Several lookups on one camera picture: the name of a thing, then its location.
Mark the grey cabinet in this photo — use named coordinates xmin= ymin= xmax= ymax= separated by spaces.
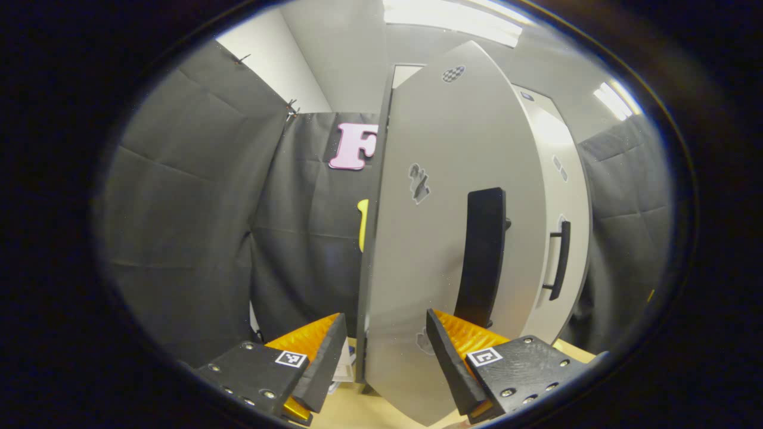
xmin=356 ymin=63 xmax=594 ymax=383

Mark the black backdrop cloth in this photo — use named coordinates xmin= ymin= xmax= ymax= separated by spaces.
xmin=95 ymin=39 xmax=674 ymax=367

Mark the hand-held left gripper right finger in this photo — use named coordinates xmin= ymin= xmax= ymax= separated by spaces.
xmin=426 ymin=308 xmax=588 ymax=425

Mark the small twin ceiling light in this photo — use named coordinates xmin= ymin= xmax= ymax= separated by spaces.
xmin=593 ymin=80 xmax=643 ymax=121

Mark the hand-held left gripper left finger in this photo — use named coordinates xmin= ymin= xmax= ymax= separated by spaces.
xmin=194 ymin=313 xmax=348 ymax=427

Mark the grey cabinet door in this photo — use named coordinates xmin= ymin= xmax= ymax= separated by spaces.
xmin=513 ymin=110 xmax=593 ymax=345
xmin=356 ymin=41 xmax=549 ymax=427

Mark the large ceiling light panel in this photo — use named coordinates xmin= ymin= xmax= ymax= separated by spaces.
xmin=381 ymin=0 xmax=537 ymax=48

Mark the white object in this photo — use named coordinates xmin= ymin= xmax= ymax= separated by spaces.
xmin=333 ymin=338 xmax=356 ymax=383

